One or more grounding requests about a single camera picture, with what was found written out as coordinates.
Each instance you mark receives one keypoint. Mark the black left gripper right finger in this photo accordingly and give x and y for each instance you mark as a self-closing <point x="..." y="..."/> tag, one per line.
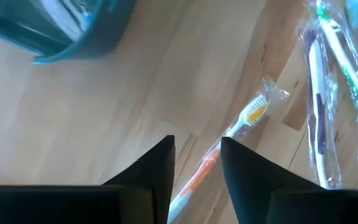
<point x="247" y="180"/>

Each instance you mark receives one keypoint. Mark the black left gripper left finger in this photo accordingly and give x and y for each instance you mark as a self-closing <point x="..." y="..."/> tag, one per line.
<point x="157" y="174"/>

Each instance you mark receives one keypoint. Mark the orange toothbrush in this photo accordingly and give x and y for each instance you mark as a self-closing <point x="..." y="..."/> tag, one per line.
<point x="202" y="171"/>

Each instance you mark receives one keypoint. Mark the purple toothbrush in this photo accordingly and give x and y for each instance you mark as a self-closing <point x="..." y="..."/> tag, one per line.
<point x="317" y="74"/>

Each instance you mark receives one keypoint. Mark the blue toothbrush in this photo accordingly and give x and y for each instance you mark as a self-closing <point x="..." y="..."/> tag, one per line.
<point x="64" y="18"/>

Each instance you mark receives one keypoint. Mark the dark grey plastic bin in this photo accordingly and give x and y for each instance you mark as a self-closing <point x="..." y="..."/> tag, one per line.
<point x="110" y="31"/>

